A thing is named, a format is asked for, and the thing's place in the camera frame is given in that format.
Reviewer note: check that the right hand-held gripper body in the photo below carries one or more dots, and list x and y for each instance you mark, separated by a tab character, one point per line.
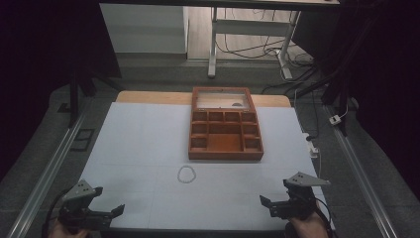
301	198

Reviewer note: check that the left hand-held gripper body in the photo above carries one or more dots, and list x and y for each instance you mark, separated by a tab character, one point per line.
76	198

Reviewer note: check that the wooden jewelry box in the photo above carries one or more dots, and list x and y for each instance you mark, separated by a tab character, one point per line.
226	132

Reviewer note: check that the person's right hand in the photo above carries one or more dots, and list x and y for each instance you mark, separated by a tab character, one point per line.
307	228

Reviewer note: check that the person's left hand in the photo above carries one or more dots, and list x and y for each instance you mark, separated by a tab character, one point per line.
62	232

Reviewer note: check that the white power strip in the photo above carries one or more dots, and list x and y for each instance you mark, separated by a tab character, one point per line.
312	147

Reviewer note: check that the white paper table cover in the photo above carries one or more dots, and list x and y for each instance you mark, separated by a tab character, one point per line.
142	148

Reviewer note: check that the small white plug adapter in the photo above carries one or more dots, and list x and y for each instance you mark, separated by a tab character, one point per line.
335	120

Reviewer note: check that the black tripod stand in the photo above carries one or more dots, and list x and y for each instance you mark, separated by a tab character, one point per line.
341	95
74	95

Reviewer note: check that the white cabinet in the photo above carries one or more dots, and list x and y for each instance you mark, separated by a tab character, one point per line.
142	29

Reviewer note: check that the metal floor rail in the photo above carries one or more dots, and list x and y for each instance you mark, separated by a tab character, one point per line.
46	178
360	178

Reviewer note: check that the white desk frame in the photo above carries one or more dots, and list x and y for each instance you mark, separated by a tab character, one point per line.
251	27

